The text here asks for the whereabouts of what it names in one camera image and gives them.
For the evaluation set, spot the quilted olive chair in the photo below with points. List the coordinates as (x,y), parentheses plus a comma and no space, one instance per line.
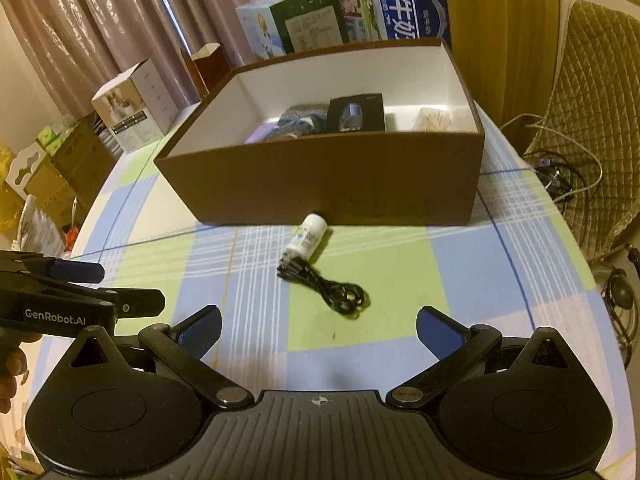
(592,120)

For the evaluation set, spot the light blue milk carton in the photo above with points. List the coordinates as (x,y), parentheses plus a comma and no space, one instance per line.
(279,27)

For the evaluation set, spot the stacked cardboard boxes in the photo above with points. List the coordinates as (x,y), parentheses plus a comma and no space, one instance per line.
(63,170)

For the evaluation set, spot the white product box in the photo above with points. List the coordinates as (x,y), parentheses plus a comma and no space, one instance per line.
(136,107)

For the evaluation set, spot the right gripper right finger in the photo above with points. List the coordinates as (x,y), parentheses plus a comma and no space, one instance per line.
(459,350)

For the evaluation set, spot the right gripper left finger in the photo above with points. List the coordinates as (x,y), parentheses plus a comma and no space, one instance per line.
(180,348)

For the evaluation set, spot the pink curtain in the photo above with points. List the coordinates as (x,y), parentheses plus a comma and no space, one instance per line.
(75,46)

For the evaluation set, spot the dark blue milk carton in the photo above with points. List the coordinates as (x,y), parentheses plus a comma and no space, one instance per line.
(375,20)

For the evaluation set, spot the bag of cotton swabs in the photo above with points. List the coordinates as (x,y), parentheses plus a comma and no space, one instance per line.
(431,119)

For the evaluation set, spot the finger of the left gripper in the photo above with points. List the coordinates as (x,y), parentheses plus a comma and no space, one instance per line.
(130,303)
(75,271)

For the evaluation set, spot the small white pill bottle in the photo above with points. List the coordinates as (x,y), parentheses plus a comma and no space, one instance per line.
(306,238)

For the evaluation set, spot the checked tablecloth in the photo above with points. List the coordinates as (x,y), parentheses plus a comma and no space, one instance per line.
(516,266)

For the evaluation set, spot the large brown cardboard box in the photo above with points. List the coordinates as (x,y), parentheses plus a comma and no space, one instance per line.
(395,177)

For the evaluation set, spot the wooden door panel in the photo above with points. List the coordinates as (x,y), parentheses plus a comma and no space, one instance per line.
(506,51)

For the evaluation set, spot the striped knitted pouch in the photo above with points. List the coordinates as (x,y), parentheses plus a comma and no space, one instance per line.
(298,121)

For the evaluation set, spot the person's left hand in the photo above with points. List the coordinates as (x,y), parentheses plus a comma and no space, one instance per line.
(13,363)

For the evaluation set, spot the black shaver box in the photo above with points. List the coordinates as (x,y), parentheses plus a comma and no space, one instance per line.
(360,113)

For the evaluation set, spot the purple cosmetic tube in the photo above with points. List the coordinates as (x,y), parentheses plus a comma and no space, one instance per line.
(263,133)

